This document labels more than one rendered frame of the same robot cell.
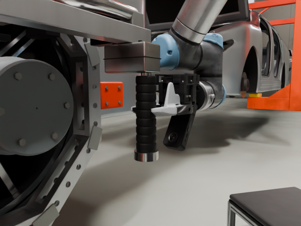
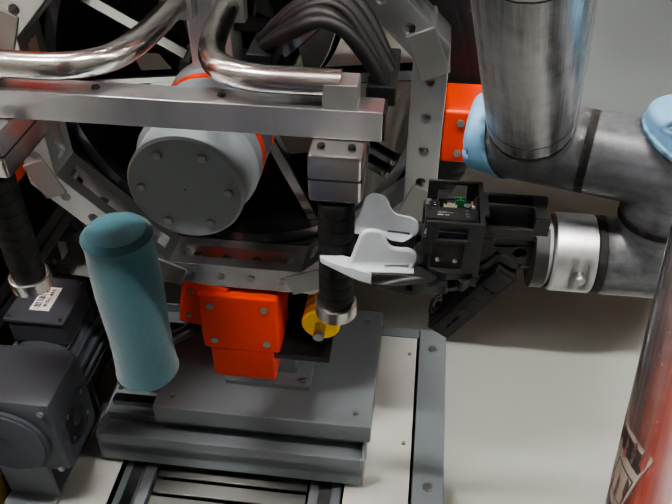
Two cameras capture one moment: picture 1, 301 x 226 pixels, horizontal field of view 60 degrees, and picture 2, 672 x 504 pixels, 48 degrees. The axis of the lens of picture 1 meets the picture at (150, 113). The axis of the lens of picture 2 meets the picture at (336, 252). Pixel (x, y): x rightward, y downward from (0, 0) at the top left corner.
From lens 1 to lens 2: 0.69 m
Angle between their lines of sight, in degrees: 66
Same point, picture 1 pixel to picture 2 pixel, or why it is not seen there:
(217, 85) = (640, 258)
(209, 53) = (620, 176)
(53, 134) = (208, 222)
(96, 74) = (433, 94)
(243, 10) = not seen: outside the picture
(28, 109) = (174, 189)
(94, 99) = (423, 141)
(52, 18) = (152, 120)
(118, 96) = not seen: hidden behind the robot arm
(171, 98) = (369, 255)
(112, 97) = not seen: hidden behind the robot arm
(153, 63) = (336, 189)
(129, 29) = (308, 118)
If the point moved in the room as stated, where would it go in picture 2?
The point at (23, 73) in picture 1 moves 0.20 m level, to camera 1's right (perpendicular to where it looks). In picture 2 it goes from (164, 152) to (231, 264)
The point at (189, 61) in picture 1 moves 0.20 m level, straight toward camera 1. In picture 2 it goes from (532, 179) to (318, 220)
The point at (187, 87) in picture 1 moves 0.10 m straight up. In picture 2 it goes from (443, 243) to (454, 150)
